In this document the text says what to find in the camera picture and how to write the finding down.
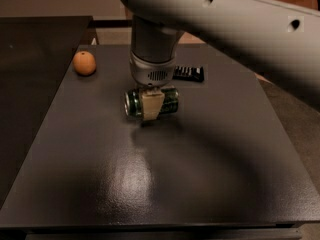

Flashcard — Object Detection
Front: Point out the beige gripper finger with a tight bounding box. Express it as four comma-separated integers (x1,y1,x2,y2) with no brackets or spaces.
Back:
140,88,165,121

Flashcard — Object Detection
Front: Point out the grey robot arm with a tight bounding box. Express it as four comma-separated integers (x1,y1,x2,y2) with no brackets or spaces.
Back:
121,0,320,109

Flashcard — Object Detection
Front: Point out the orange fruit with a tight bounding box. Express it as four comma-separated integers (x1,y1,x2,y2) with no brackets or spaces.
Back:
72,51,96,76

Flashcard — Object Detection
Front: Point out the black snack bar wrapper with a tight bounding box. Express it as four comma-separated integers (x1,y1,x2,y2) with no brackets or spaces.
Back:
173,66,204,82

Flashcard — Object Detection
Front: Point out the green soda can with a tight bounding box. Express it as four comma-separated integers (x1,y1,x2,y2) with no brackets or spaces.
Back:
124,87,179,120

